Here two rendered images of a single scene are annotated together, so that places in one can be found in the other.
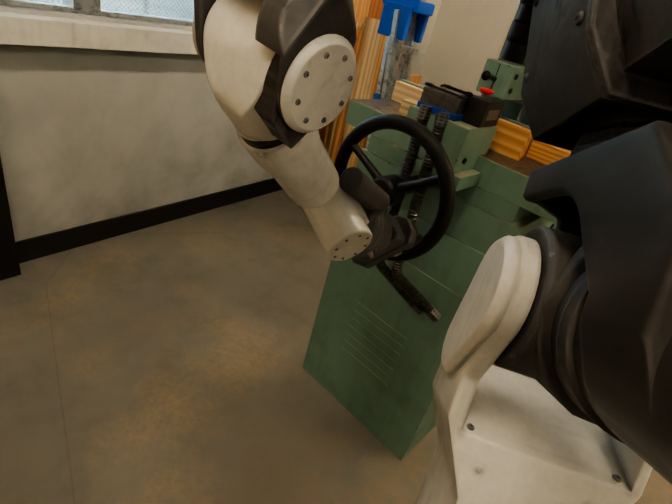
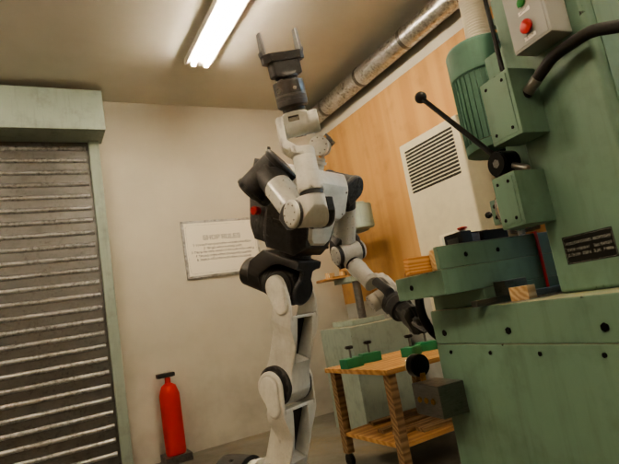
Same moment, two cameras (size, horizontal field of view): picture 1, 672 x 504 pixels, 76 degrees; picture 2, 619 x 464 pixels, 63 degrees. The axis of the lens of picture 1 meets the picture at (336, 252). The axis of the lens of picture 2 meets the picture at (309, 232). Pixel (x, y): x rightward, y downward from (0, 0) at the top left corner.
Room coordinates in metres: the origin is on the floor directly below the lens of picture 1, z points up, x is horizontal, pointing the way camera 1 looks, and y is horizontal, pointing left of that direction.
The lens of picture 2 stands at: (1.32, -1.70, 0.86)
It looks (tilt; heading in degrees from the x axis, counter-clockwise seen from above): 9 degrees up; 121
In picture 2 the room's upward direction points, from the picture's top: 10 degrees counter-clockwise
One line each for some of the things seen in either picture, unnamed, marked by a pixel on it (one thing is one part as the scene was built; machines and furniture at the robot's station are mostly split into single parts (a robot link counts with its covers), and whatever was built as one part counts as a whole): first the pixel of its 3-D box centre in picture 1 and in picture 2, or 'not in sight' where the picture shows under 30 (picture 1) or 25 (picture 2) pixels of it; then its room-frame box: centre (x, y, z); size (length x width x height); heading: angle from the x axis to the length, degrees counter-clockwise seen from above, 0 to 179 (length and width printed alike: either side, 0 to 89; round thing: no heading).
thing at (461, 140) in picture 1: (446, 137); not in sight; (0.93, -0.16, 0.91); 0.15 x 0.14 x 0.09; 54
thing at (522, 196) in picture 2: not in sight; (522, 199); (1.15, -0.50, 1.02); 0.09 x 0.07 x 0.12; 54
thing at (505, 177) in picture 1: (458, 153); (496, 273); (1.00, -0.21, 0.87); 0.61 x 0.30 x 0.06; 54
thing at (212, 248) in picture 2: not in sight; (222, 247); (-1.38, 1.35, 1.48); 0.64 x 0.02 x 0.46; 61
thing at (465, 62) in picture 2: not in sight; (488, 98); (1.09, -0.27, 1.35); 0.18 x 0.18 x 0.31
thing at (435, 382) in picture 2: not in sight; (438, 397); (0.82, -0.40, 0.58); 0.12 x 0.08 x 0.08; 144
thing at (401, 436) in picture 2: not in sight; (408, 396); (0.16, 0.90, 0.32); 0.66 x 0.57 x 0.64; 62
